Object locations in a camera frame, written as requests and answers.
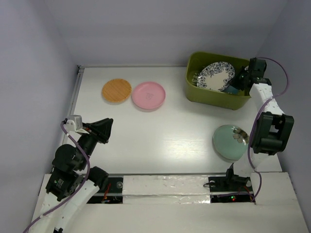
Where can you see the mint green flower plate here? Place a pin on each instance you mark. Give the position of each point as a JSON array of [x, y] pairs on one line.
[[230, 142]]

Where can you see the white foam strip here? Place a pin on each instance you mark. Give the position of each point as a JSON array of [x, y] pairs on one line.
[[165, 189]]

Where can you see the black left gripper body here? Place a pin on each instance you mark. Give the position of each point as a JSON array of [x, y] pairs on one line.
[[88, 142]]

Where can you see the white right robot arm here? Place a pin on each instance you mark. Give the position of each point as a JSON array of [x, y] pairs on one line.
[[158, 130]]

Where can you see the woven bamboo tray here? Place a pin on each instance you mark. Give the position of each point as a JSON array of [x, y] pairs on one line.
[[116, 90]]

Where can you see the dark blue glazed plate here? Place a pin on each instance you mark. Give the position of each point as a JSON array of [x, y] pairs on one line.
[[231, 90]]

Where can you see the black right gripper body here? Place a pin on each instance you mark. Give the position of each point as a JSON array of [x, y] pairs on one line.
[[246, 68]]

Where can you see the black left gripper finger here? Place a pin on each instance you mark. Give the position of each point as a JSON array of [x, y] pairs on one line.
[[102, 136], [102, 127]]

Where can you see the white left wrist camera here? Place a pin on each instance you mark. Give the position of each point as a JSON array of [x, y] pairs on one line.
[[73, 123]]

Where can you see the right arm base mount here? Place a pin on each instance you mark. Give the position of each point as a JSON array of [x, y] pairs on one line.
[[230, 188]]

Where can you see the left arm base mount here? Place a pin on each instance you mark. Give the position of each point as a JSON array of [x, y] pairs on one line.
[[111, 194]]

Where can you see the pink plastic plate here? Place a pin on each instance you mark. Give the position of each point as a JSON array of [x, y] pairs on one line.
[[148, 95]]

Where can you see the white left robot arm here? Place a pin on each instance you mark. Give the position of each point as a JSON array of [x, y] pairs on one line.
[[73, 181]]

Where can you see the green plastic bin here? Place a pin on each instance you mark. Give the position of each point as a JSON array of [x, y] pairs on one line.
[[201, 59]]

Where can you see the blue floral white plate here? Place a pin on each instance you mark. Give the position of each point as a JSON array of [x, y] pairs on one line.
[[216, 76]]

